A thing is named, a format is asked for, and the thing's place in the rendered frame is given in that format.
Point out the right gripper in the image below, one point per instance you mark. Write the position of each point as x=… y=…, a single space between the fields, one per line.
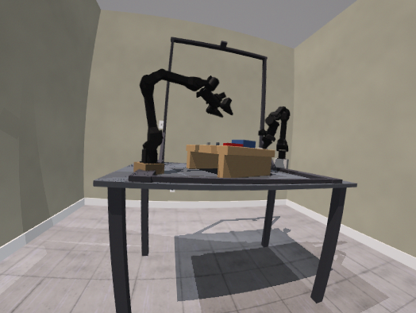
x=214 y=103

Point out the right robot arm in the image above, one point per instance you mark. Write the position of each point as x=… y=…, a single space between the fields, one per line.
x=149 y=155

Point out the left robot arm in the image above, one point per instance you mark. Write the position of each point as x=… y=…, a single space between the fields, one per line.
x=283 y=115

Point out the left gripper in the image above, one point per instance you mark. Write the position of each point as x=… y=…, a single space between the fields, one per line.
x=267 y=142

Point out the black metal overhead frame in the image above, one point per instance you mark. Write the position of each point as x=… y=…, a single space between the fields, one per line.
x=227 y=49

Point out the blue open-top tray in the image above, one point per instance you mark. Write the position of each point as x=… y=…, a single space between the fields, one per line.
x=248 y=144

